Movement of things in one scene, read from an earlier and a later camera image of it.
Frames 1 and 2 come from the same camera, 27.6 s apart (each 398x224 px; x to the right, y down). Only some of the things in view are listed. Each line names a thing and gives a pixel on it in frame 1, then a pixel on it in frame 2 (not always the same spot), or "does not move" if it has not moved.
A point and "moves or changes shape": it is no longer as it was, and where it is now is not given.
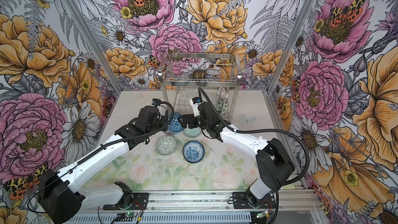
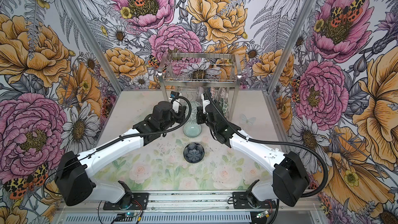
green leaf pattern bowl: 223,107 does not move
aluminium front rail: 288,201 does not move
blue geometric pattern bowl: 174,125 moves or changes shape
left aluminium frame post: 70,4 does not move
